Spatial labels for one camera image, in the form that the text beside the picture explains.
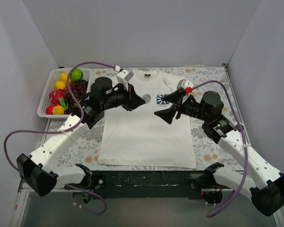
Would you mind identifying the round blue yellow brooch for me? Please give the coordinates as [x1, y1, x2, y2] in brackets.
[142, 94, 151, 104]

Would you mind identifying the white t-shirt with flower print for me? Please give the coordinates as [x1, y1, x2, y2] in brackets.
[98, 70, 196, 169]

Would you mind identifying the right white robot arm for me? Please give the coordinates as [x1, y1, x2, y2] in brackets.
[154, 91, 284, 216]

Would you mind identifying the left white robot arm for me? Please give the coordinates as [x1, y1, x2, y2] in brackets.
[17, 77, 146, 196]

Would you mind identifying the purple toy grape bunch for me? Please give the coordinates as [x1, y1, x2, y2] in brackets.
[64, 80, 88, 114]

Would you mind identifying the green toy watermelon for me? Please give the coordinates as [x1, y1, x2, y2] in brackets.
[71, 69, 83, 82]

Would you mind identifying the yellow toy lemon upper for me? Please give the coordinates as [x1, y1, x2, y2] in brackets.
[59, 73, 71, 84]

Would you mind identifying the yellow toy lemon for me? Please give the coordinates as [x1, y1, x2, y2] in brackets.
[59, 73, 71, 84]
[55, 81, 66, 90]

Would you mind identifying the yellow toy lemon lower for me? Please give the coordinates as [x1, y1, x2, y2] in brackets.
[55, 81, 66, 90]

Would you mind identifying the red toy dragon fruit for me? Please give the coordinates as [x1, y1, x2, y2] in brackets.
[49, 89, 64, 105]

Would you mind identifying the white plastic fruit basket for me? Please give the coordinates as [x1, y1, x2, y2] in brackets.
[37, 67, 93, 119]

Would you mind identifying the red yellow toy mango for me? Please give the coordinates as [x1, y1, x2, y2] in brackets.
[45, 105, 64, 115]

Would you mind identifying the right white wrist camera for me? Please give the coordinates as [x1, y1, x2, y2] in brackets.
[177, 79, 193, 102]

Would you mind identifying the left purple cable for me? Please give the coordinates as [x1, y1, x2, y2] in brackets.
[3, 61, 120, 215]

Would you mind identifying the purple cable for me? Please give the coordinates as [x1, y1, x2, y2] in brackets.
[191, 80, 249, 218]
[3, 61, 120, 215]

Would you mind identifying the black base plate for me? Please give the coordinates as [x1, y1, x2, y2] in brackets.
[63, 170, 233, 201]

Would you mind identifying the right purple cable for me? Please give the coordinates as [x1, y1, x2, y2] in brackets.
[191, 80, 249, 218]

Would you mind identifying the aluminium frame rail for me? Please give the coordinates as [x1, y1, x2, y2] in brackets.
[18, 172, 275, 192]

